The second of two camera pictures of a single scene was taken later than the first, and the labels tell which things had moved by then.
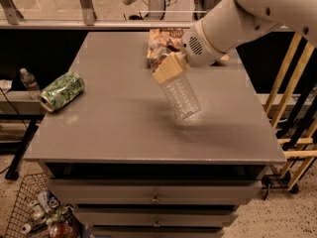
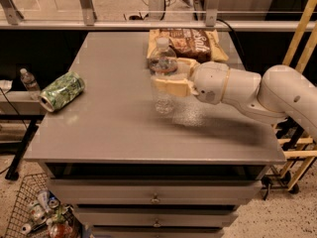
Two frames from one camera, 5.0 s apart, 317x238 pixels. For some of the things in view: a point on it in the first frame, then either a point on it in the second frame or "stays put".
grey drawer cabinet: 133,170 stays put
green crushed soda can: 61,90 stays put
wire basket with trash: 37,213 stays put
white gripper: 198,49 to 209,80
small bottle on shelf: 30,83 stays put
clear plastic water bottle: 178,88 to 162,65
